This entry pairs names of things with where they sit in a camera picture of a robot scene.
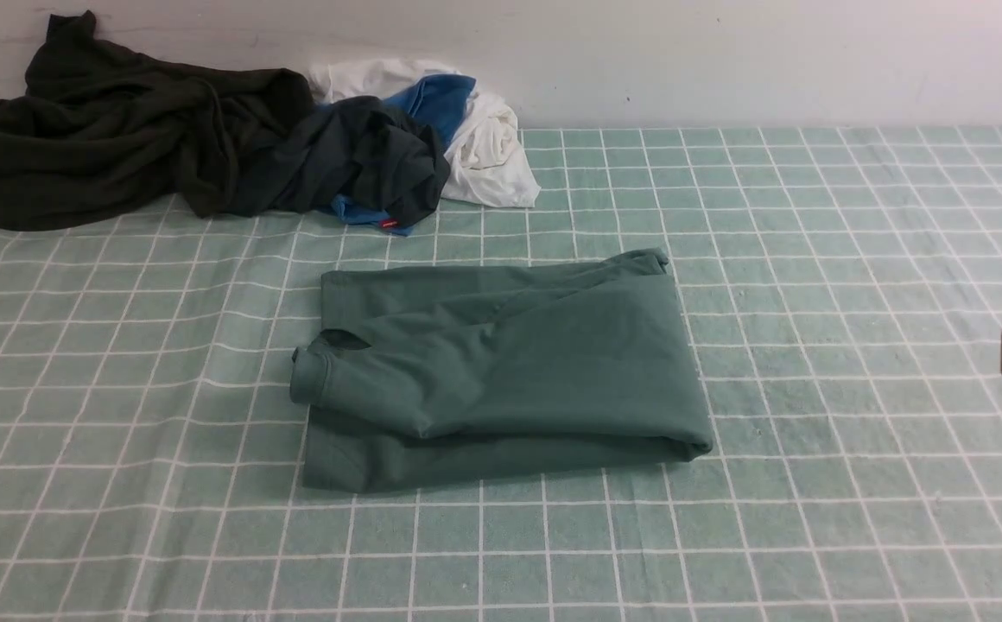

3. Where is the blue crumpled garment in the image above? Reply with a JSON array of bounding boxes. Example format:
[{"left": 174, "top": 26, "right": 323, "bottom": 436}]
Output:
[{"left": 328, "top": 73, "right": 476, "bottom": 237}]

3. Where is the green long-sleeve top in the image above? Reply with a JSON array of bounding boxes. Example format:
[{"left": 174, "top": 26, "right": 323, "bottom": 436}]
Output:
[{"left": 290, "top": 249, "right": 714, "bottom": 493}]

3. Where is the white crumpled garment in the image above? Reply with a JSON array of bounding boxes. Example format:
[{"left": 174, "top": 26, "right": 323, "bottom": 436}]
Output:
[{"left": 308, "top": 58, "right": 541, "bottom": 208}]

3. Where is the dark olive crumpled garment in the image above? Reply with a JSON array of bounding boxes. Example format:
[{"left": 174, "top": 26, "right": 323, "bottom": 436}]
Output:
[{"left": 0, "top": 11, "right": 314, "bottom": 232}]

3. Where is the green checkered tablecloth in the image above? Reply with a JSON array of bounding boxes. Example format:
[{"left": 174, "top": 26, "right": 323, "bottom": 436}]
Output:
[{"left": 0, "top": 126, "right": 1002, "bottom": 621}]

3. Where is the dark teal crumpled garment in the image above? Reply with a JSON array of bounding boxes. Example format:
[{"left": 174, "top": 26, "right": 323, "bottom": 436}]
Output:
[{"left": 225, "top": 96, "right": 450, "bottom": 232}]

